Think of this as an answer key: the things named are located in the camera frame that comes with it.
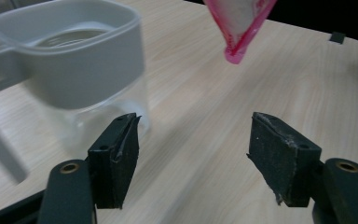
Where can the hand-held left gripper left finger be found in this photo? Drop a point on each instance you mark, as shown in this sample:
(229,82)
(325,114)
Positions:
(115,161)

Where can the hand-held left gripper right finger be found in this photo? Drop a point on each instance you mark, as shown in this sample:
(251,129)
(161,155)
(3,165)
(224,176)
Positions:
(281,157)

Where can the pink printed plastic bag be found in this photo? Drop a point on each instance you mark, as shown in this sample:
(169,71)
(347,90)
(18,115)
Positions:
(239,21)

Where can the black table edge clip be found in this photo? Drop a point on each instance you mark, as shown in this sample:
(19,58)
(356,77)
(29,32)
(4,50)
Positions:
(337,37)

